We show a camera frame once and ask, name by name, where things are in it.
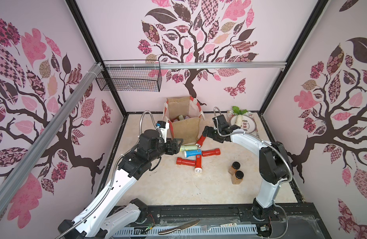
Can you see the burlap tote bag red trim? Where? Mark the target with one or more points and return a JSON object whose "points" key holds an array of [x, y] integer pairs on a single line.
{"points": [[188, 130]]}

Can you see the table knife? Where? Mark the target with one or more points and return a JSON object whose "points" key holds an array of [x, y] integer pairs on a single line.
{"points": [[179, 228]]}

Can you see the red flashlight white head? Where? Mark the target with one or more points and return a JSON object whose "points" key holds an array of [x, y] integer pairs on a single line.
{"points": [[198, 165]]}

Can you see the red flashlight centre horizontal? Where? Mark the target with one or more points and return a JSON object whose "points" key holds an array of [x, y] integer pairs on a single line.
{"points": [[186, 162]]}

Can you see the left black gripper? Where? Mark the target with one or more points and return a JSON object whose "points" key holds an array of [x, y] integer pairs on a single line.
{"points": [[172, 146]]}

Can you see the right flexible metal conduit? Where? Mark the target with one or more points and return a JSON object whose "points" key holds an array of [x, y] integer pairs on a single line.
{"points": [[274, 164]]}

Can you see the black wire wall basket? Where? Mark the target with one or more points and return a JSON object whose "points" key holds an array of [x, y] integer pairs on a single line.
{"points": [[130, 75]]}

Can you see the spice jar black lid upper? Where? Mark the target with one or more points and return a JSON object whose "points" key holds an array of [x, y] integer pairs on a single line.
{"points": [[235, 166]]}

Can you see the white slotted cable duct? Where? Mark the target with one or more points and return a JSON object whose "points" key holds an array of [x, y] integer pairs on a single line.
{"points": [[142, 232]]}

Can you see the back aluminium frame bar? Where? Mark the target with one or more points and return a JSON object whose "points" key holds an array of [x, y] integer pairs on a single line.
{"points": [[216, 65]]}

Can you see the spice jar black lid lower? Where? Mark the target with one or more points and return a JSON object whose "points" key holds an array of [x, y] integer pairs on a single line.
{"points": [[237, 177]]}

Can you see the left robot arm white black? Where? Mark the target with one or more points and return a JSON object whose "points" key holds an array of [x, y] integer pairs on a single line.
{"points": [[98, 220]]}

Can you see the left aluminium frame bar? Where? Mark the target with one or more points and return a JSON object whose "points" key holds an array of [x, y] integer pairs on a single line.
{"points": [[16, 178]]}

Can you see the spice jar black lid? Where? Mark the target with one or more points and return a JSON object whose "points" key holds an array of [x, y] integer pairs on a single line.
{"points": [[235, 166], [237, 177]]}

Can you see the aluminium frame bar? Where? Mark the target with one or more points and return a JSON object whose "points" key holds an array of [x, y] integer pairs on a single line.
{"points": [[16, 178], [216, 65]]}

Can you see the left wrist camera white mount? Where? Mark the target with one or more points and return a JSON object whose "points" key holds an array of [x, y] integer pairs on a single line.
{"points": [[163, 128]]}

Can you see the floral placemat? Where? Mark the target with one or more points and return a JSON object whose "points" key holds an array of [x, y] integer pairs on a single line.
{"points": [[230, 114]]}

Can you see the white radish toy green leaves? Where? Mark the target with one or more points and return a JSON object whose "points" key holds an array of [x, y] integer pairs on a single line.
{"points": [[239, 113]]}

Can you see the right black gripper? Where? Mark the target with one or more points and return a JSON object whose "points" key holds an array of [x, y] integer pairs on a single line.
{"points": [[213, 133]]}

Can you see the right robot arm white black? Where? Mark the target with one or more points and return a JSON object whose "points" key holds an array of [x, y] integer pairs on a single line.
{"points": [[267, 193]]}

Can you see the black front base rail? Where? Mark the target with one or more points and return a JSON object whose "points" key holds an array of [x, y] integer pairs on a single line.
{"points": [[241, 212]]}

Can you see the white patterned plate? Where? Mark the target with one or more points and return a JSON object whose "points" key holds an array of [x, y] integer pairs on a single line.
{"points": [[248, 125]]}

